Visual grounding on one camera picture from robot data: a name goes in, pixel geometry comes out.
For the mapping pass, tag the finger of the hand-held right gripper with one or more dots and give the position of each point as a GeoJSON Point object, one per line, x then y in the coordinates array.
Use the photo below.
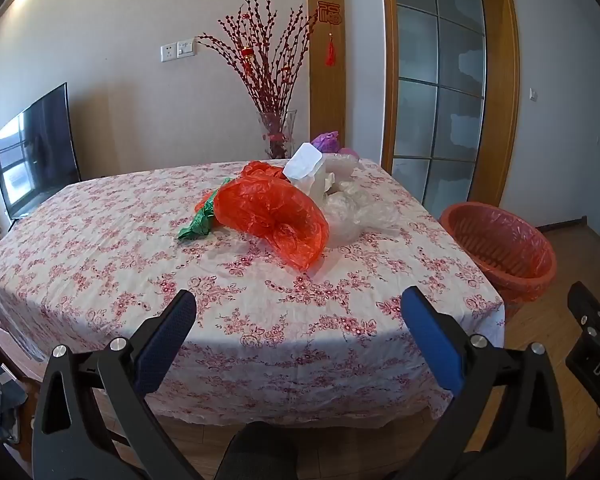
{"type": "Point", "coordinates": [587, 307]}

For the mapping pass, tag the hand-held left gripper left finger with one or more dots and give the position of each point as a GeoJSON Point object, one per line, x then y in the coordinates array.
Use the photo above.
{"type": "Point", "coordinates": [167, 340]}

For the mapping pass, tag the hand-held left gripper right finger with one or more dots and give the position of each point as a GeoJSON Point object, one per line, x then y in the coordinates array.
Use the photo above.
{"type": "Point", "coordinates": [430, 340]}

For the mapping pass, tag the orange plastic wastebasket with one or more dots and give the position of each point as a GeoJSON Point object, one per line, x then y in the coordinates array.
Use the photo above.
{"type": "Point", "coordinates": [525, 280]}

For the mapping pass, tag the green plastic bag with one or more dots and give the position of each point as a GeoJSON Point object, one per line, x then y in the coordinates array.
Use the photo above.
{"type": "Point", "coordinates": [200, 222]}

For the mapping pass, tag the red plastic bag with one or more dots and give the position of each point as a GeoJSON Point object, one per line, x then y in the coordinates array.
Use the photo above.
{"type": "Point", "coordinates": [265, 205]}

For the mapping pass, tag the translucent white plastic bag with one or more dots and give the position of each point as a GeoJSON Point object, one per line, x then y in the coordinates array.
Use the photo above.
{"type": "Point", "coordinates": [342, 170]}

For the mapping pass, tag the floral tablecloth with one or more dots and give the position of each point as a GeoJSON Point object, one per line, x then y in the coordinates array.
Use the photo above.
{"type": "Point", "coordinates": [130, 270]}

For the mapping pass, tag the clear plastic bag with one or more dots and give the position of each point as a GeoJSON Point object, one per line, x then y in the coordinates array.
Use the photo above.
{"type": "Point", "coordinates": [365, 212]}

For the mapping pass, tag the black mesh chair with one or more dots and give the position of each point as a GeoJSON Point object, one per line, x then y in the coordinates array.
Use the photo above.
{"type": "Point", "coordinates": [260, 452]}

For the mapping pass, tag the dark grey cloth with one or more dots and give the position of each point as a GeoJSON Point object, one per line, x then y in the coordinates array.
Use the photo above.
{"type": "Point", "coordinates": [0, 390]}

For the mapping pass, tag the pink plastic bag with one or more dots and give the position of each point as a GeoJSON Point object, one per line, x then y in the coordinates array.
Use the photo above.
{"type": "Point", "coordinates": [349, 152]}

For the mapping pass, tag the white plastic box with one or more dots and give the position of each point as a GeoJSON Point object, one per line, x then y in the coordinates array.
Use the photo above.
{"type": "Point", "coordinates": [305, 160]}

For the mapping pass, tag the purple plastic bag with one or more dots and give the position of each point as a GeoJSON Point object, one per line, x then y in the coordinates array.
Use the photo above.
{"type": "Point", "coordinates": [326, 141]}

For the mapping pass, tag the black television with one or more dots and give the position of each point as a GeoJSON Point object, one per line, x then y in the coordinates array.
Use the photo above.
{"type": "Point", "coordinates": [35, 155]}

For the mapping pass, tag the frosted glass sliding door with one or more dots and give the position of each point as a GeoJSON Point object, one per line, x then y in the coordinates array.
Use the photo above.
{"type": "Point", "coordinates": [440, 110]}

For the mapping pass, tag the glass vase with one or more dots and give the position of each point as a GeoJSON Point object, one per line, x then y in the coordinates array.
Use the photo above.
{"type": "Point", "coordinates": [277, 132]}

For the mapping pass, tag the red decorative branches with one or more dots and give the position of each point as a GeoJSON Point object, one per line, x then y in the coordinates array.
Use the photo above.
{"type": "Point", "coordinates": [265, 60]}

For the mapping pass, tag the red hanging tassel ornament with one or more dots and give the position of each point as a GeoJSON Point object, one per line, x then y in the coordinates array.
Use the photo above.
{"type": "Point", "coordinates": [330, 14]}

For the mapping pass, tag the wooden door frame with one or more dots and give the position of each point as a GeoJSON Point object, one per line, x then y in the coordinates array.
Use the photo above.
{"type": "Point", "coordinates": [500, 85]}

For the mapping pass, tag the wooden wall pillar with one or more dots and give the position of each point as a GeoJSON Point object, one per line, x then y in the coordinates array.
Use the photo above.
{"type": "Point", "coordinates": [326, 95]}

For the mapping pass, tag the white wall socket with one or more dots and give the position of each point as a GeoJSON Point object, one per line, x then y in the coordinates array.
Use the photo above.
{"type": "Point", "coordinates": [168, 52]}

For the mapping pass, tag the white light switch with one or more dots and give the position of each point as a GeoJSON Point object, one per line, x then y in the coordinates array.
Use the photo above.
{"type": "Point", "coordinates": [185, 48]}

